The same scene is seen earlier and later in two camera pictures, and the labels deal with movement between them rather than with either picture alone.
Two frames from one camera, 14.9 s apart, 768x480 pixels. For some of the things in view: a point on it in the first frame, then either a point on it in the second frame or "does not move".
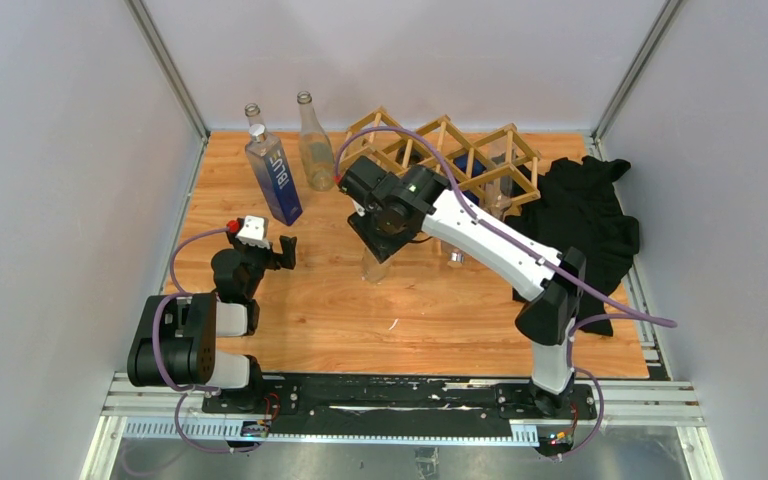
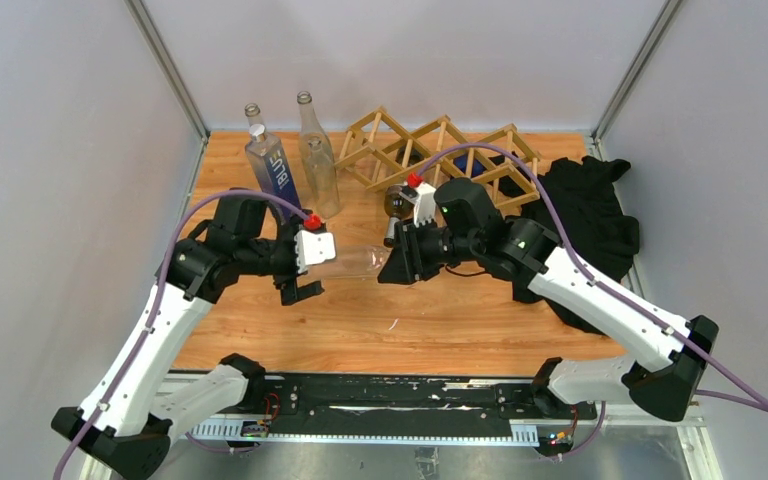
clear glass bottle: (316, 146) does not move
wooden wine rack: (502, 161) does not move
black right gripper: (380, 248) to (407, 266)
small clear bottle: (372, 269) to (322, 180)
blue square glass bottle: (267, 158) does not move
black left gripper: (286, 258) to (288, 281)
